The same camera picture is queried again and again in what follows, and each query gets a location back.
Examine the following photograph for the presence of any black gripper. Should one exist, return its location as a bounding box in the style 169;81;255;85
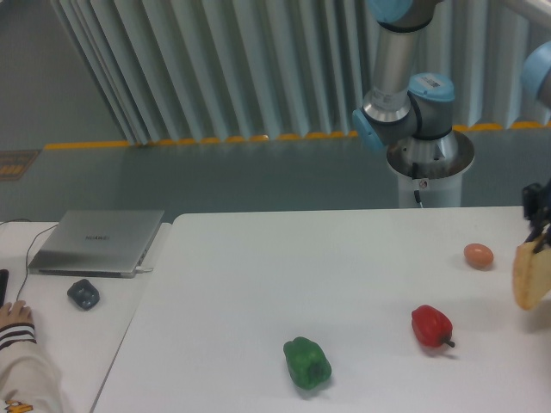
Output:
522;182;550;254

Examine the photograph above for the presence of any triangular bread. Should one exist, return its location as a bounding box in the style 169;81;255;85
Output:
512;240;550;311

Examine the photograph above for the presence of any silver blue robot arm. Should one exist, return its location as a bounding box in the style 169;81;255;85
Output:
352;1;474;208

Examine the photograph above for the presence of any cream striped sleeve forearm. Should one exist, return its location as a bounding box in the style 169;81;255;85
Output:
1;323;63;412

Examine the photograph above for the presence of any person's hand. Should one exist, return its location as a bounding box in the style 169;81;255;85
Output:
0;300;34;329

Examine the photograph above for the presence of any brown egg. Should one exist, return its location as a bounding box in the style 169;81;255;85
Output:
463;243;494;268

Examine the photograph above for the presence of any red bell pepper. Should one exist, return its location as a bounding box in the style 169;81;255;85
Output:
412;305;455;348

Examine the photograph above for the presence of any green bell pepper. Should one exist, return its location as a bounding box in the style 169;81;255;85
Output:
283;336;332;391

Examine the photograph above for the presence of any silver laptop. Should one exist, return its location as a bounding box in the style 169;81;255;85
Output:
28;210;164;278

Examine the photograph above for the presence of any dark grey small case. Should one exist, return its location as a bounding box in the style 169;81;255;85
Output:
67;279;101;311

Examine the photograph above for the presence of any white side table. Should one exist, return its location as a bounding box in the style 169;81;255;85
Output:
1;222;171;412

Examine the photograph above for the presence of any black phone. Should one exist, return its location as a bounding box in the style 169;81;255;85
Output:
0;268;9;306

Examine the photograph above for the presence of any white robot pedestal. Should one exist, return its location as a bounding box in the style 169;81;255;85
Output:
387;131;474;208

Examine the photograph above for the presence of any black pedestal cable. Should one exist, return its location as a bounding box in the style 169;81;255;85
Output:
411;161;425;209

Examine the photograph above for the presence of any grey mouse cable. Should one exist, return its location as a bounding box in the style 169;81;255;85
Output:
0;218;60;302

